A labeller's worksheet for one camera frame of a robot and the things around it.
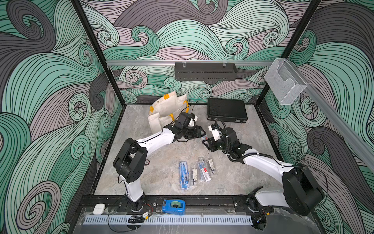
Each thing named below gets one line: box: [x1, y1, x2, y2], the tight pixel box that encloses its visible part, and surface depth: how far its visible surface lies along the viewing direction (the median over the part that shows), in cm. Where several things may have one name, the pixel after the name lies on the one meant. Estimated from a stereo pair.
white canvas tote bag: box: [147, 91, 190, 134], surface depth 99 cm
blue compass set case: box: [178, 161, 189, 190], surface depth 83 cm
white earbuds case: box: [93, 203, 106, 215], surface depth 72 cm
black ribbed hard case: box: [206, 97, 249, 124], surface depth 113 cm
